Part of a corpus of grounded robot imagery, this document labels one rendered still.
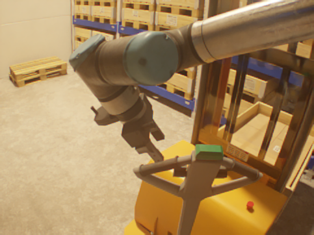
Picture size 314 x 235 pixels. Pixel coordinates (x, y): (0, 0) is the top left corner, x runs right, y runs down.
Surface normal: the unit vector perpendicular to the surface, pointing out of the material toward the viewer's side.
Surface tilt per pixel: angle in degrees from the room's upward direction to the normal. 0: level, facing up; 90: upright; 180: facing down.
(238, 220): 45
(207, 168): 106
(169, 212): 74
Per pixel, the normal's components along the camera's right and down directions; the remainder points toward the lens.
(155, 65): 0.71, 0.11
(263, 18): -0.67, 0.10
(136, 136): -0.05, 0.70
